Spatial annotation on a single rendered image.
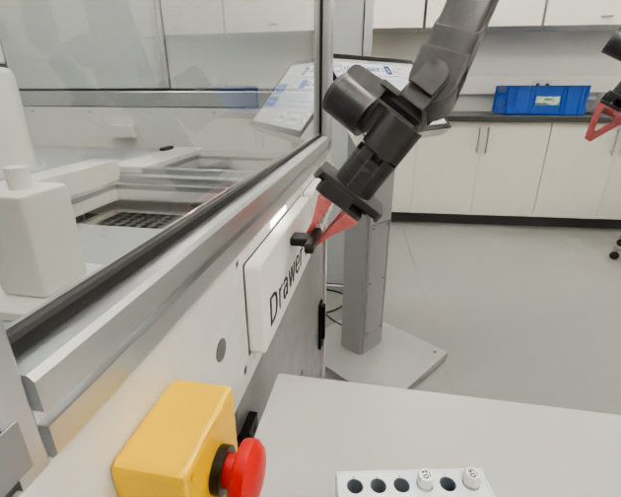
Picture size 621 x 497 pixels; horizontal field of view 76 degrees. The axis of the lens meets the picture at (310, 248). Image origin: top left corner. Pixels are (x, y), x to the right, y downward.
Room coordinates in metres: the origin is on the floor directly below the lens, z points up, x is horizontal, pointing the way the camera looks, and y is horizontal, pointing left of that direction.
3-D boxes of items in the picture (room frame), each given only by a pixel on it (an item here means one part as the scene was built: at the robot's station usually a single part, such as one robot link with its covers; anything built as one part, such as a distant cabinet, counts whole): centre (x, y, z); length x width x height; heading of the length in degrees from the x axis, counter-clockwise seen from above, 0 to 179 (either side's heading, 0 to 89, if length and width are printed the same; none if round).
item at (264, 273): (0.51, 0.03, 0.87); 0.29 x 0.02 x 0.11; 170
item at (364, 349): (1.45, -0.26, 0.51); 0.50 x 0.45 x 1.02; 44
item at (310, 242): (0.50, 0.01, 0.91); 0.07 x 0.04 x 0.01; 170
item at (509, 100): (3.49, -1.88, 1.01); 0.61 x 0.41 x 0.22; 83
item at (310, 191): (0.82, -0.02, 0.87); 0.29 x 0.02 x 0.11; 170
